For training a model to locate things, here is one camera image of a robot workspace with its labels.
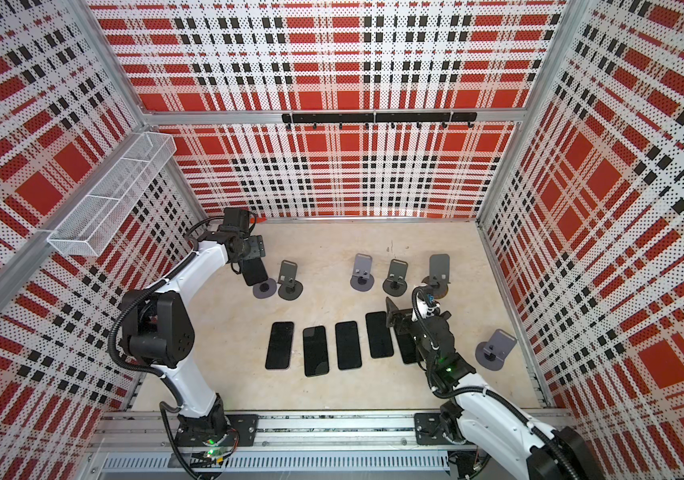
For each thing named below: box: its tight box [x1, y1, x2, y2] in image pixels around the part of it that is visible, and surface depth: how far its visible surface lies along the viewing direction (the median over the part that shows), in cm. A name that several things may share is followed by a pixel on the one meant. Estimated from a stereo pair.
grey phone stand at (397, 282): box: [382, 258, 408, 297], surface depth 99 cm
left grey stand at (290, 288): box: [278, 260, 304, 301], surface depth 98 cm
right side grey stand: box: [475, 328, 517, 371], surface depth 82 cm
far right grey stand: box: [422, 254, 451, 299], surface depth 98 cm
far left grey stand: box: [253, 278, 277, 299], surface depth 103 cm
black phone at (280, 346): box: [265, 321, 295, 369], surface depth 88 cm
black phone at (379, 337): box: [365, 311, 394, 358], surface depth 93 cm
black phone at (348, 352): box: [335, 321, 362, 370], surface depth 90 cm
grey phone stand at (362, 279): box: [350, 253, 375, 292], surface depth 100 cm
